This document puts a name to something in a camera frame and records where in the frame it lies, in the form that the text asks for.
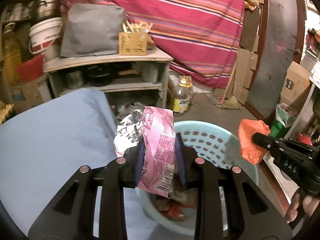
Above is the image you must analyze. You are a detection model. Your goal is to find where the orange plastic bag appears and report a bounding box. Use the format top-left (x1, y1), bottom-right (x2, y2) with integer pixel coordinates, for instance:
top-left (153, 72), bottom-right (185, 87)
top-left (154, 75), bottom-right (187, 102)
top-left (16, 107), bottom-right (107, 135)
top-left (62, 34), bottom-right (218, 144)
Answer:
top-left (238, 119), bottom-right (270, 165)

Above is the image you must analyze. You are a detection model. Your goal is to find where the pink foil snack wrapper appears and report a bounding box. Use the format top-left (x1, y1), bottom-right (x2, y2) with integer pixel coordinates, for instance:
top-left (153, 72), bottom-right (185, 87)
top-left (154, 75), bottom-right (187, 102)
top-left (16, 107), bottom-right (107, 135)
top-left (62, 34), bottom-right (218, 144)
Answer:
top-left (114, 106), bottom-right (176, 198)

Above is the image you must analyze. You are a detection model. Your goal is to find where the brown paper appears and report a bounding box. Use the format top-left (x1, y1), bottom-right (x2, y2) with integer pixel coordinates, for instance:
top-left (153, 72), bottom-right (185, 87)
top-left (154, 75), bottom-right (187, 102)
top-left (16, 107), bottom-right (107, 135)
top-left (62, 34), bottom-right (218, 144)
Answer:
top-left (168, 176), bottom-right (196, 205)

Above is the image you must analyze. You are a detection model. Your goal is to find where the green trash bin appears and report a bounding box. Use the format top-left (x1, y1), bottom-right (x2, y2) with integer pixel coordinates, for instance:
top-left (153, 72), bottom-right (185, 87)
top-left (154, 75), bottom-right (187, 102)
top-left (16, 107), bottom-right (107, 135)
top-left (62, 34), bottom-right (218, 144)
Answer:
top-left (269, 103), bottom-right (298, 138)

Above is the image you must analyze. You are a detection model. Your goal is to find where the person's right hand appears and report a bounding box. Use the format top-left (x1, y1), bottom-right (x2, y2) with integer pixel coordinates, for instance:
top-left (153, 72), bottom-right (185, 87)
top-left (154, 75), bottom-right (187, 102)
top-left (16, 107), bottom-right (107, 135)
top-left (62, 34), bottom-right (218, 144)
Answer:
top-left (283, 188), bottom-right (317, 224)

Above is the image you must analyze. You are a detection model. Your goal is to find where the light blue plastic basket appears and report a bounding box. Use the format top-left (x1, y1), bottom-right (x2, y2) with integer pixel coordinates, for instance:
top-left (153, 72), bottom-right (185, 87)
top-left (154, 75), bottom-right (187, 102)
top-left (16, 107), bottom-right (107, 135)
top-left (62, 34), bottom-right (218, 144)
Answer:
top-left (136, 120), bottom-right (259, 236)

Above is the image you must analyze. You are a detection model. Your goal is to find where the straw broom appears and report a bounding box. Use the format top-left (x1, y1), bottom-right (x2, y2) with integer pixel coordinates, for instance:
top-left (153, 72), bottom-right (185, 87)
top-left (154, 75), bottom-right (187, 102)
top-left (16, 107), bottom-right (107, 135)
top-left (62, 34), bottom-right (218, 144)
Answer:
top-left (217, 62), bottom-right (240, 110)

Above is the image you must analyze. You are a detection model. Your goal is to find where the cardboard box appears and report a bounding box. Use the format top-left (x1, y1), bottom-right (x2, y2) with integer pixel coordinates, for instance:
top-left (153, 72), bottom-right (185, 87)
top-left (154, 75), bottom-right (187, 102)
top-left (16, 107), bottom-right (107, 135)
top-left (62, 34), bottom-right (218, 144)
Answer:
top-left (280, 61), bottom-right (311, 110)

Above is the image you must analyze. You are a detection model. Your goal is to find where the blue tablecloth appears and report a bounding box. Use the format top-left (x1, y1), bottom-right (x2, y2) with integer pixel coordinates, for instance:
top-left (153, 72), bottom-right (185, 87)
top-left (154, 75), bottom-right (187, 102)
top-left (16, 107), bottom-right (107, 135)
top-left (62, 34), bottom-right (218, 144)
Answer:
top-left (1, 88), bottom-right (165, 239)

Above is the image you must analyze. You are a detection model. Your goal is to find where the cooking oil bottle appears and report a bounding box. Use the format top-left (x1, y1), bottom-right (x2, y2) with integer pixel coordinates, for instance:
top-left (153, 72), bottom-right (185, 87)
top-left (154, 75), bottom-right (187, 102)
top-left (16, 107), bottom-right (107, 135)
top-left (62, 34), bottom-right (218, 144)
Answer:
top-left (170, 75), bottom-right (193, 114)

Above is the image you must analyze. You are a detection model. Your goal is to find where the yellow egg tray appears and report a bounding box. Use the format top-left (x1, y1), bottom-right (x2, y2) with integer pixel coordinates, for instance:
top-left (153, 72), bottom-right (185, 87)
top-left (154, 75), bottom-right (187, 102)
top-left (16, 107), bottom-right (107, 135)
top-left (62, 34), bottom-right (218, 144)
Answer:
top-left (0, 101), bottom-right (15, 124)

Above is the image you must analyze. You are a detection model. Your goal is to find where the red striped blanket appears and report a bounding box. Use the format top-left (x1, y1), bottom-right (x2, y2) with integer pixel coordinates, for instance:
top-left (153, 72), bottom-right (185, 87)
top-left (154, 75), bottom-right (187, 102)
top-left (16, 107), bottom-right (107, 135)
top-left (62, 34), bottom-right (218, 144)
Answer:
top-left (63, 0), bottom-right (245, 88)

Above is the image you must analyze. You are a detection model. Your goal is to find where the wooden shelf unit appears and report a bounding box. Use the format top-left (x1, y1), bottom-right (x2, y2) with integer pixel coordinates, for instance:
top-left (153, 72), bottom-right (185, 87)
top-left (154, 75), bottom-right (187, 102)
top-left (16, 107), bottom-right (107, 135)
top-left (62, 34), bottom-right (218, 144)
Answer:
top-left (43, 48), bottom-right (173, 108)

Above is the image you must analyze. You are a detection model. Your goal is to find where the red plastic basin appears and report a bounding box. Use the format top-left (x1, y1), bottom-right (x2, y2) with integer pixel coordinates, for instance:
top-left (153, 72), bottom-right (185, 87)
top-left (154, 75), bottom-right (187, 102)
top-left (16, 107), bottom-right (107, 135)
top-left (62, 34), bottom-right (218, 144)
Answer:
top-left (17, 55), bottom-right (44, 83)

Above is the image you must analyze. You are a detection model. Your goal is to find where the yellow utensil holder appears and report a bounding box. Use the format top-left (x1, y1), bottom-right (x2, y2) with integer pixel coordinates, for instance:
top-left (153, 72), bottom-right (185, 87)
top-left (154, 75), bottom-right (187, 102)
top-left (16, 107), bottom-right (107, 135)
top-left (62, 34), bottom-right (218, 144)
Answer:
top-left (118, 21), bottom-right (156, 56)

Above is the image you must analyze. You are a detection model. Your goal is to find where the white plastic bucket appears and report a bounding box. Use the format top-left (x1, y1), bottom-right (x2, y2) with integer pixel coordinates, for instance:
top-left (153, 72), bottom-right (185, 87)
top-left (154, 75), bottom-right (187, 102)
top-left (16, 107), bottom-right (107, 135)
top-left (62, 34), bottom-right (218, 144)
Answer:
top-left (28, 17), bottom-right (63, 62)

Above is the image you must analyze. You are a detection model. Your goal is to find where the grey fabric bag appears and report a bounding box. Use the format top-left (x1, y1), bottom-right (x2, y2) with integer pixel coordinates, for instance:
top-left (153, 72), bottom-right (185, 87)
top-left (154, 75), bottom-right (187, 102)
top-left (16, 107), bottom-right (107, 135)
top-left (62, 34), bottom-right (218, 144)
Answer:
top-left (60, 3), bottom-right (126, 57)

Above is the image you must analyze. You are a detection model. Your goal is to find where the yellow oil jug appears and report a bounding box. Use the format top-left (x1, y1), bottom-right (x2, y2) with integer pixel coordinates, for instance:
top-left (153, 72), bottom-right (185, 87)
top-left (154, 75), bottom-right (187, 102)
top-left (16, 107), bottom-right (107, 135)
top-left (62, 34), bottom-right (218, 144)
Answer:
top-left (2, 22), bottom-right (22, 88)

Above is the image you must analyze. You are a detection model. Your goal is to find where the metal pot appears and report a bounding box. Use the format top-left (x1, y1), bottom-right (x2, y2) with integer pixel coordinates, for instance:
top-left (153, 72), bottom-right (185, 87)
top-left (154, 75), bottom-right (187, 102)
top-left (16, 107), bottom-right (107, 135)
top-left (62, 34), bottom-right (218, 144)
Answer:
top-left (30, 0), bottom-right (61, 23)

